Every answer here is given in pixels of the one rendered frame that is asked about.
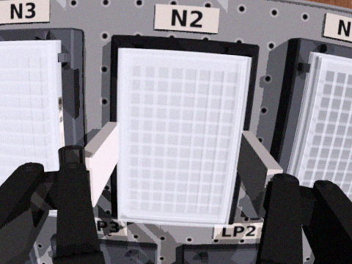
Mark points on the grey perforated base plate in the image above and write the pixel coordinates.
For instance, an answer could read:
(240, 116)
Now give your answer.
(266, 23)

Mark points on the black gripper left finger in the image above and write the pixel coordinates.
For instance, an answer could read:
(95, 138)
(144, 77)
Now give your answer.
(29, 193)

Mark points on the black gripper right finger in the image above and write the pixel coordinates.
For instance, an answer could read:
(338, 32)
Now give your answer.
(325, 207)

